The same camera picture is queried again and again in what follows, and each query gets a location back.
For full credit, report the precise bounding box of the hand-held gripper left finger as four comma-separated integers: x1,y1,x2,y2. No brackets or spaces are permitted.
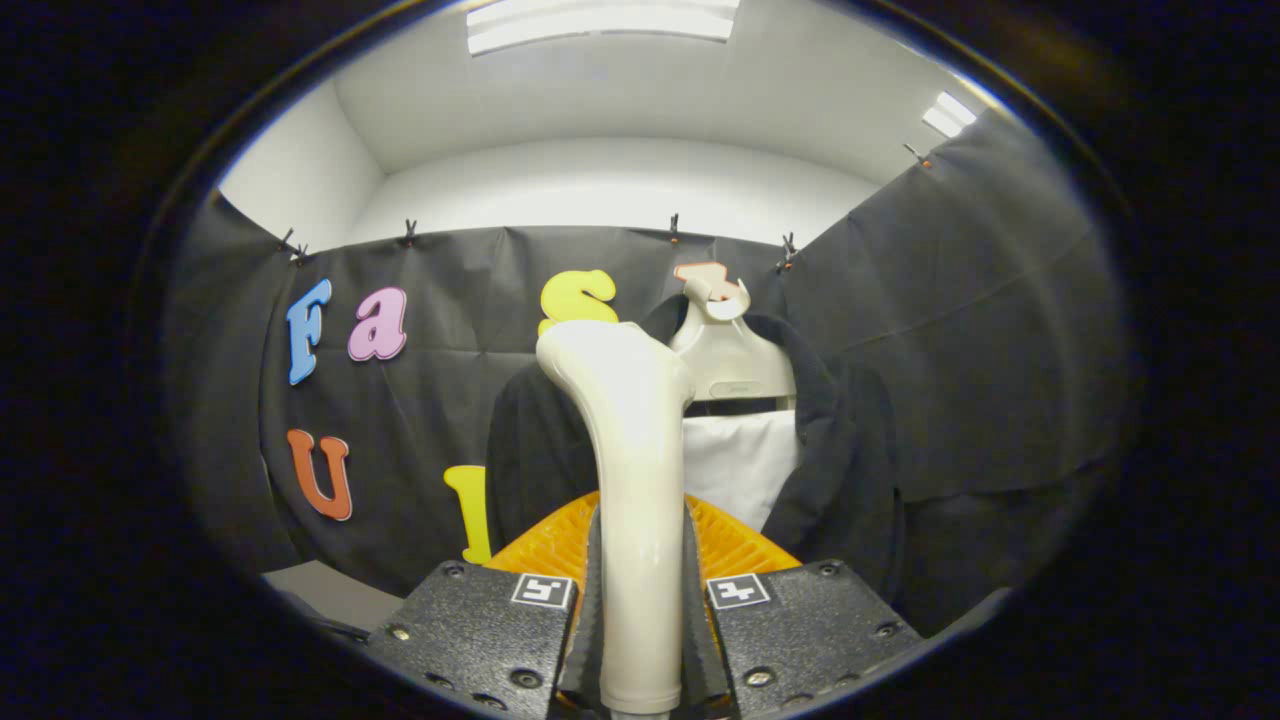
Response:
365,490,601,720

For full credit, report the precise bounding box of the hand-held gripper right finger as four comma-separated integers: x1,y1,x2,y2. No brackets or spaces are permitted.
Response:
683,495,923,719

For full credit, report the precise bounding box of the white garment steamer head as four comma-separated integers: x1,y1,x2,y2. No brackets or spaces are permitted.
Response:
535,320,698,716

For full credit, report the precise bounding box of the white shirt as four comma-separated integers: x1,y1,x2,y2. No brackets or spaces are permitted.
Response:
683,408,801,531

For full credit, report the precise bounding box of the black jacket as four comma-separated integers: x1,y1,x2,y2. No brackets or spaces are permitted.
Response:
485,293,906,601

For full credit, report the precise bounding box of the white plastic clothes hanger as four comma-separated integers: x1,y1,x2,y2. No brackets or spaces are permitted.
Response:
668,278,798,403

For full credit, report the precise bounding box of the grey cabinet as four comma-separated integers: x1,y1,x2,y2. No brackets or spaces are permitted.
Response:
262,560,406,633

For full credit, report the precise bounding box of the row of black backdrop clips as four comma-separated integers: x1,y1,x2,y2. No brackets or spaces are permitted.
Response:
278,142,933,273

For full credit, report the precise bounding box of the black backdrop cloth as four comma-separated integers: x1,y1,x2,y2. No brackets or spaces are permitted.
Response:
160,105,1136,641

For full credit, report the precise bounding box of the ceiling light panel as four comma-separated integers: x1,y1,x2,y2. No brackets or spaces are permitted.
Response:
466,0,741,56
920,90,979,139

